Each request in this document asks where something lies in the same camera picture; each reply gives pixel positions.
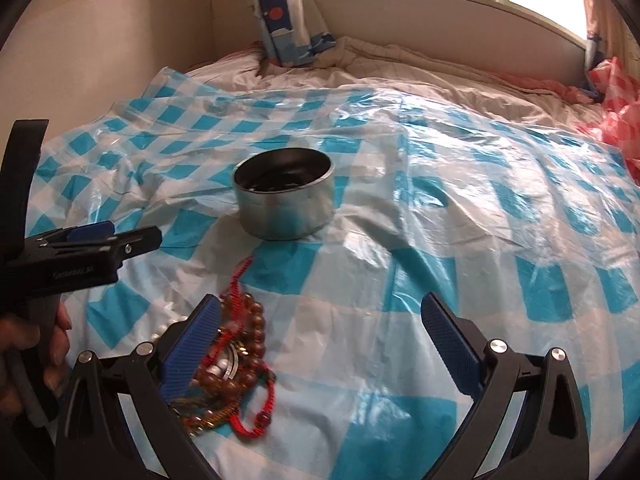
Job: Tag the pink bedsheet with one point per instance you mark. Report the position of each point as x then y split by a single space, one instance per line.
550 87

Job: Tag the blue checkered plastic sheet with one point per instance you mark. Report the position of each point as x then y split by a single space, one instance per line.
425 220

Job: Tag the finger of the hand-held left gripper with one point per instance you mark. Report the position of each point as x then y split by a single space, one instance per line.
142 241
89 232

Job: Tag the silver bangle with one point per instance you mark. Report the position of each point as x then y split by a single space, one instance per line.
231 362

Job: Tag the round metal tin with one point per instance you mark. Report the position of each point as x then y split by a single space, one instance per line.
287 207

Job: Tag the beige quilt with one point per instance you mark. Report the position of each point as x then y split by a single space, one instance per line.
400 62

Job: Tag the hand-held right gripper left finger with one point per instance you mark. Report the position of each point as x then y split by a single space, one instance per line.
189 352

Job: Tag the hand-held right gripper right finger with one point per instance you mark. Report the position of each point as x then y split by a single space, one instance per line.
450 342

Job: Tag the printed blue and white curtain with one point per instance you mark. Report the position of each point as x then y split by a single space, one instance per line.
280 10
602 15

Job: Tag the person's left hand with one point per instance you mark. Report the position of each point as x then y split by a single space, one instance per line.
59 340

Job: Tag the beige window ledge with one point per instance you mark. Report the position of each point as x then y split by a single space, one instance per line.
450 25

